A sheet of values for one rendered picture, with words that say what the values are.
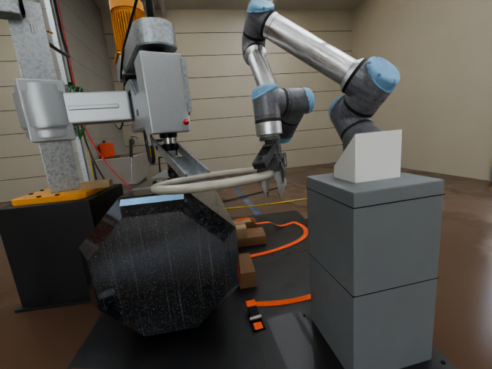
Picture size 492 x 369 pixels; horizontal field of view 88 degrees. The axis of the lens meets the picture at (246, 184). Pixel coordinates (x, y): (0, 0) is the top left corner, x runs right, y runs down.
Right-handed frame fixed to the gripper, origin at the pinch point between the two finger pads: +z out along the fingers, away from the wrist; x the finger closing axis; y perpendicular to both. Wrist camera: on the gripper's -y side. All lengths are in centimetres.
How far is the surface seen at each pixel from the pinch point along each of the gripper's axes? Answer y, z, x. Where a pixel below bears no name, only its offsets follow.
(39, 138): 4, -41, 171
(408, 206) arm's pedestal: 32, 12, -41
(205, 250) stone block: 15, 32, 48
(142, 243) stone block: -3, 23, 72
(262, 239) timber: 127, 70, 74
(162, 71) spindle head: 24, -63, 67
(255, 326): 30, 81, 33
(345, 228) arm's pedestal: 21.0, 18.6, -19.6
